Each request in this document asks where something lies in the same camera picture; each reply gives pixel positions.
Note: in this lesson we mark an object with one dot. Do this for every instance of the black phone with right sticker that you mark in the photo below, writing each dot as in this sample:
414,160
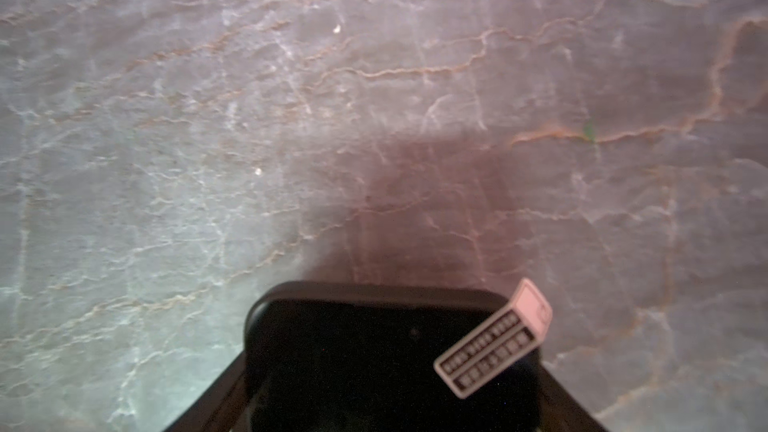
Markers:
350,357

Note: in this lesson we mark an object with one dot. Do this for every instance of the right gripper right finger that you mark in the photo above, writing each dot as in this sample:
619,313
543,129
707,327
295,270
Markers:
559,411

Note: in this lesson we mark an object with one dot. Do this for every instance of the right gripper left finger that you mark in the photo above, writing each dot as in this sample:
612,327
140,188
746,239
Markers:
222,407

